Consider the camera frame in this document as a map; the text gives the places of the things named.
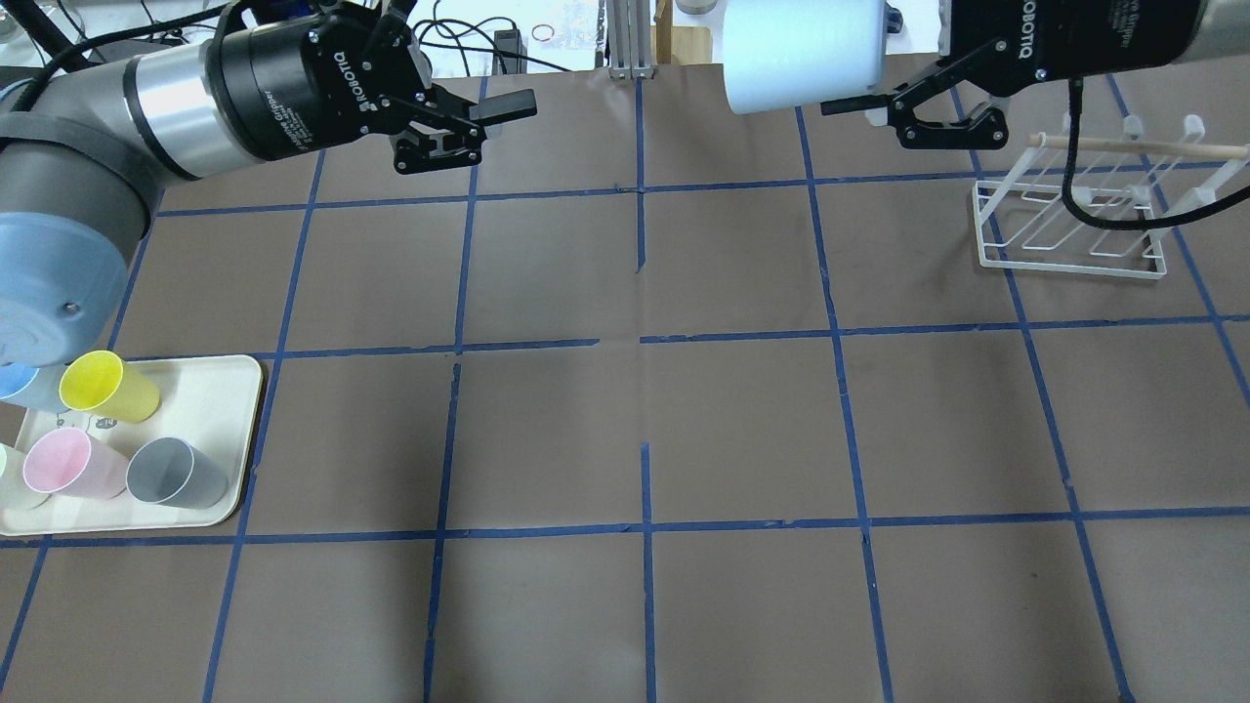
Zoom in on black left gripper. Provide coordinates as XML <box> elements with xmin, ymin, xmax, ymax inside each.
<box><xmin>204</xmin><ymin>1</ymin><xmax>538</xmax><ymax>175</ymax></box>

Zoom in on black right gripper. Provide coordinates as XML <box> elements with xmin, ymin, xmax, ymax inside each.
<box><xmin>820</xmin><ymin>0</ymin><xmax>1203</xmax><ymax>151</ymax></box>

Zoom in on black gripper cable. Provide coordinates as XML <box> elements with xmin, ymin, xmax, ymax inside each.
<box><xmin>1063</xmin><ymin>78</ymin><xmax>1250</xmax><ymax>231</ymax></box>

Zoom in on white wire cup rack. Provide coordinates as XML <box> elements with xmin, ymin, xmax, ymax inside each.
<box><xmin>973</xmin><ymin>115</ymin><xmax>1250</xmax><ymax>280</ymax></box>

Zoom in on pink plastic cup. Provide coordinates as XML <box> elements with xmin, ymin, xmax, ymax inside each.
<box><xmin>23</xmin><ymin>427</ymin><xmax>129</xmax><ymax>500</ymax></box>

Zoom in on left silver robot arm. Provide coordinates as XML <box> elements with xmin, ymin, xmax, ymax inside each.
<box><xmin>1</xmin><ymin>1</ymin><xmax>538</xmax><ymax>368</ymax></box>

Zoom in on light blue plastic cup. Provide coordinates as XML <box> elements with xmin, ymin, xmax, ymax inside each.
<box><xmin>723</xmin><ymin>1</ymin><xmax>888</xmax><ymax>115</ymax></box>

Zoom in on grey plastic cup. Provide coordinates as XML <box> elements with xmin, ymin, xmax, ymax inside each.
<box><xmin>125</xmin><ymin>437</ymin><xmax>230</xmax><ymax>509</ymax></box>

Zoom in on wooden mug tree stand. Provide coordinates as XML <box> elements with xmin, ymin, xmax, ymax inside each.
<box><xmin>651</xmin><ymin>1</ymin><xmax>723</xmax><ymax>65</ymax></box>

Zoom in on blue plastic cup on tray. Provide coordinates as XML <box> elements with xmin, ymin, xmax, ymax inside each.
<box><xmin>1</xmin><ymin>363</ymin><xmax>68</xmax><ymax>414</ymax></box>

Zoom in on yellow plastic cup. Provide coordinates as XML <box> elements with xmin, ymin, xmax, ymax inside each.
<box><xmin>58</xmin><ymin>352</ymin><xmax>161</xmax><ymax>424</ymax></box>

